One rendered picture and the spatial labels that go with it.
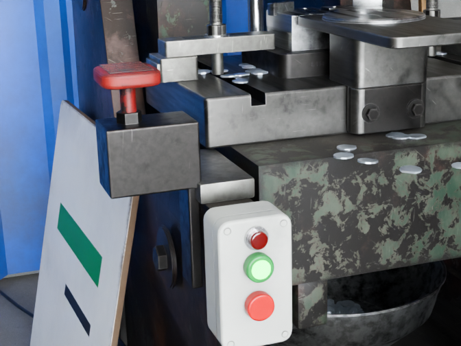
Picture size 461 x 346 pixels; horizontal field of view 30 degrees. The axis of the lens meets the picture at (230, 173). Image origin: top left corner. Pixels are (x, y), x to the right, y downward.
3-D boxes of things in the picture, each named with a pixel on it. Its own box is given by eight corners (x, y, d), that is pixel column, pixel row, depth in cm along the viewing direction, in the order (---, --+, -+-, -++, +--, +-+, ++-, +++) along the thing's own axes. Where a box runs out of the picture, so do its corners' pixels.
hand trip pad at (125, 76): (167, 145, 86) (164, 69, 83) (108, 152, 84) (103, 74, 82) (151, 130, 92) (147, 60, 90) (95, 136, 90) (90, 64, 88)
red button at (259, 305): (275, 318, 83) (275, 292, 83) (248, 324, 83) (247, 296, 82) (271, 314, 85) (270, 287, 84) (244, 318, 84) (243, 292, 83)
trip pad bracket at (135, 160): (207, 290, 92) (200, 110, 86) (118, 305, 89) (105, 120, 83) (191, 270, 97) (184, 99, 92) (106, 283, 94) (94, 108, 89)
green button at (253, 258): (274, 281, 82) (274, 253, 82) (247, 285, 82) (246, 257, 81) (270, 276, 83) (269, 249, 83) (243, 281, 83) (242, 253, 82)
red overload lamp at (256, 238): (272, 251, 82) (271, 227, 81) (247, 255, 81) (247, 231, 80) (267, 247, 83) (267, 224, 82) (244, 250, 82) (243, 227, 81)
